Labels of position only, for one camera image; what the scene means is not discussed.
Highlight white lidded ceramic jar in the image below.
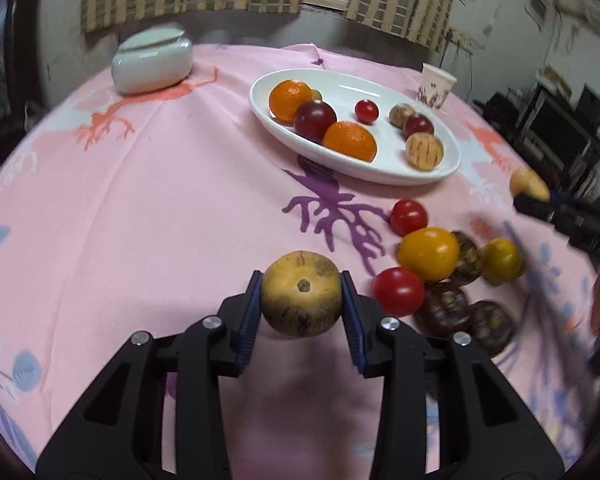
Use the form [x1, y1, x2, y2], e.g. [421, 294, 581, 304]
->
[111, 25, 194, 96]

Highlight floral paper cup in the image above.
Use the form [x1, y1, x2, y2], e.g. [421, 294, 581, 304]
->
[416, 63, 457, 110]

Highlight yellow orange citrus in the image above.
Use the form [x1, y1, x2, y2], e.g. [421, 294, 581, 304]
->
[396, 228, 460, 283]

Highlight dark water chestnut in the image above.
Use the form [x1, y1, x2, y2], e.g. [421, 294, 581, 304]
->
[449, 231, 482, 286]
[414, 282, 471, 338]
[469, 300, 516, 358]

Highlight pale pepino melon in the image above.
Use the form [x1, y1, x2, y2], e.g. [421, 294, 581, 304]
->
[509, 168, 550, 202]

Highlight computer monitor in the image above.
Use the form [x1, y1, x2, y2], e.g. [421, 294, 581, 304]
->
[517, 86, 600, 178]

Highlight pink patterned tablecloth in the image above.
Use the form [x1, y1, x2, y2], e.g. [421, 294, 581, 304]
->
[0, 44, 596, 467]

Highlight green yellow citrus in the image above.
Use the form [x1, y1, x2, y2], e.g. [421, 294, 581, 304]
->
[481, 237, 526, 286]

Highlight white oval plate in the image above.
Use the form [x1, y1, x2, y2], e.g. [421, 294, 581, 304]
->
[249, 68, 462, 185]

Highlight large dark red plum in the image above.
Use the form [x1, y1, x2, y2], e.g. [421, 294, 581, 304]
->
[294, 100, 337, 143]

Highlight red tomato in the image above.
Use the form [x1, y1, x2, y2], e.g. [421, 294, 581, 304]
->
[354, 100, 379, 125]
[389, 200, 429, 236]
[372, 266, 426, 318]

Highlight striped pepino melon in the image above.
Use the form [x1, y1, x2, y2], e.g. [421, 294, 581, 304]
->
[405, 132, 444, 172]

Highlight brown pepino melon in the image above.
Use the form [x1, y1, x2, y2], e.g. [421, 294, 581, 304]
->
[389, 103, 415, 129]

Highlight orange mandarin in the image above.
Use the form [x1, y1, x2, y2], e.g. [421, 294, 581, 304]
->
[322, 122, 377, 162]
[268, 79, 313, 125]

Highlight brownish pepino melon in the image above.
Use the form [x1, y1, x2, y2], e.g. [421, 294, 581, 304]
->
[261, 250, 342, 338]

